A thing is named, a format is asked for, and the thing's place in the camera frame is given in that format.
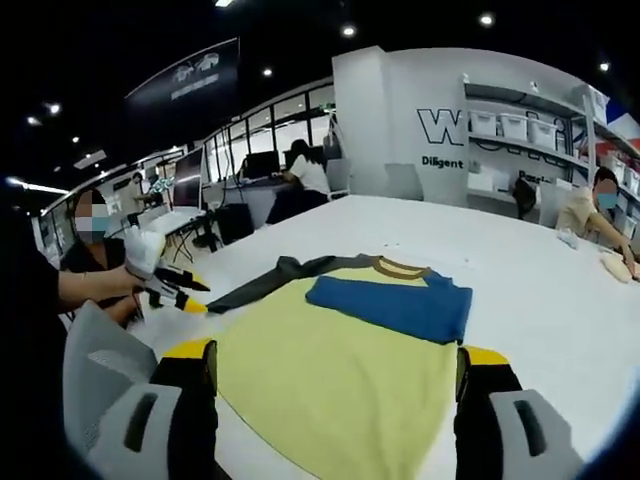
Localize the metal shelf with bins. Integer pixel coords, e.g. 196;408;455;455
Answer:
582;84;640;242

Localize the grey office desk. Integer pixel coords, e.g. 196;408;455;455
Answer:
218;177;301;237

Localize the white metal shelf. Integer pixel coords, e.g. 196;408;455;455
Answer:
462;81;597;212

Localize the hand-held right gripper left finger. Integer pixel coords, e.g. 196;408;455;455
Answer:
87;338;220;480

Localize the white cardboard box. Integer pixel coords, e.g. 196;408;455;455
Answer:
467;171;512;195

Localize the cream cloth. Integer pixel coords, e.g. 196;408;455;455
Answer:
598;249;640;285

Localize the black monitor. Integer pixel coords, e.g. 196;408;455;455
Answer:
243;150;282;180

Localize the white storage bin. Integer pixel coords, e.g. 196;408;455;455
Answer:
528;118;560;147
468;111;500;137
498;113;530;140

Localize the dark hanging banner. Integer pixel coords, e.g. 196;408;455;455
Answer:
123;36;241;110

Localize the black backpack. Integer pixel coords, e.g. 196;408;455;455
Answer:
512;177;538;220

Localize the white folding table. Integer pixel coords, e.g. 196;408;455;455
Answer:
136;206;212;242

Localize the yellow blue grey garment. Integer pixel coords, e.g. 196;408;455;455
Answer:
205;253;474;480

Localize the large display screen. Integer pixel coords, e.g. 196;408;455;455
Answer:
171;146;207;212

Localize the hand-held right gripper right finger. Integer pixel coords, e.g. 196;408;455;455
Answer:
453;344;586;480

